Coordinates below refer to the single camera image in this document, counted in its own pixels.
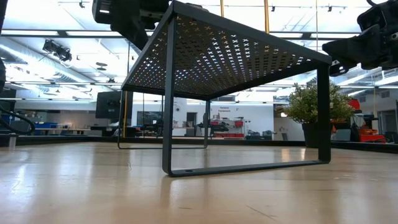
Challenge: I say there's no black cable loop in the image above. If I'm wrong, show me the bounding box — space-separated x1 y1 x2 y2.
0 105 36 136

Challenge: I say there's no red tool cart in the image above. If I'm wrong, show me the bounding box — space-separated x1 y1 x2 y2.
347 98 387 144

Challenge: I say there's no black ceiling light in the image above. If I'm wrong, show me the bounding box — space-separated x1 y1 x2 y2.
42 39 73 62

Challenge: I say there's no black monitor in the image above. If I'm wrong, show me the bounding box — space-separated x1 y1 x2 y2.
95 90 134 120

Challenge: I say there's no black aluminium rig frame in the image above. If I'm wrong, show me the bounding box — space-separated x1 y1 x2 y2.
0 134 398 154

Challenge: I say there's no green potted plant black pot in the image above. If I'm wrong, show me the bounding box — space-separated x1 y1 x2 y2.
283 80 356 149

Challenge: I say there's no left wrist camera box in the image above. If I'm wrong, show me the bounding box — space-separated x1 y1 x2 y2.
91 0 113 25

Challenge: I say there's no black perforated metal shelf riser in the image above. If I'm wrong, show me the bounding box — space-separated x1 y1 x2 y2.
117 0 333 178

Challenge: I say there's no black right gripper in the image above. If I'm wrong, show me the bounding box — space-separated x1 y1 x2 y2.
322 21 398 77

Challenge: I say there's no red storage bin rack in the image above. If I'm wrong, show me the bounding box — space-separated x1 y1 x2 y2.
212 118 245 139

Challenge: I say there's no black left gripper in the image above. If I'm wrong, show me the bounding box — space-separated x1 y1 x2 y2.
111 0 171 51

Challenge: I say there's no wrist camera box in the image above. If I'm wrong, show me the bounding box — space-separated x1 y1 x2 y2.
91 0 113 25
356 0 398 32

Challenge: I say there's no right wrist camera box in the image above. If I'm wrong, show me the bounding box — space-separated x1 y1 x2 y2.
356 0 398 32

